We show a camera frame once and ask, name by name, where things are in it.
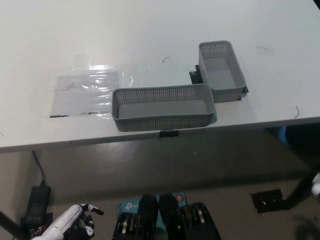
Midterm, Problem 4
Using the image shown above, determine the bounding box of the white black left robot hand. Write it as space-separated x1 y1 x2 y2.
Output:
31 203 105 240

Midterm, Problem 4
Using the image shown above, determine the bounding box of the small black tape strip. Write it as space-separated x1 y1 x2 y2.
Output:
158 129 179 139

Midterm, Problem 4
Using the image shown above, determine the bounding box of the teal router box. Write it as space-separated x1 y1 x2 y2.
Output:
116 191 187 232

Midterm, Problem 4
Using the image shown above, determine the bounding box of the clear plastic sheet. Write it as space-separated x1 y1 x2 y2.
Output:
48 62 141 118

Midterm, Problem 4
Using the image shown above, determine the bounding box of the black table leg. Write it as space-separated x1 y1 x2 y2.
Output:
284 167 318 210

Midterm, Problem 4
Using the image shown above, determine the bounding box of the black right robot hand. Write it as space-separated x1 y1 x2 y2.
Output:
311 172 320 201

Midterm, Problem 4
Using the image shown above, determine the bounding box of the long grey perforated basket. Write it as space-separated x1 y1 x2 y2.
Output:
111 83 217 133

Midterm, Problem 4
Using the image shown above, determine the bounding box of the blue object under table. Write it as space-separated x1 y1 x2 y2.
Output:
276 126 291 145

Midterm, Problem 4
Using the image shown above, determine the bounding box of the black floor outlet plate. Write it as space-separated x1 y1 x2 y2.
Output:
250 189 286 213

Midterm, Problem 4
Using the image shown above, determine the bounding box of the black power adapter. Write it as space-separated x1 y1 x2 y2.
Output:
24 184 52 222

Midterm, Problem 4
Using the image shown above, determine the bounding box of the black adapter cable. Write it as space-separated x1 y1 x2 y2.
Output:
31 150 47 187

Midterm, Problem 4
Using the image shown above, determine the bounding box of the black slanted rod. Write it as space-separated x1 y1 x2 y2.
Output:
0 211 22 235

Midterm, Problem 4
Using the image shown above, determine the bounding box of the short grey perforated basket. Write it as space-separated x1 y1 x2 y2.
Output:
198 39 247 104

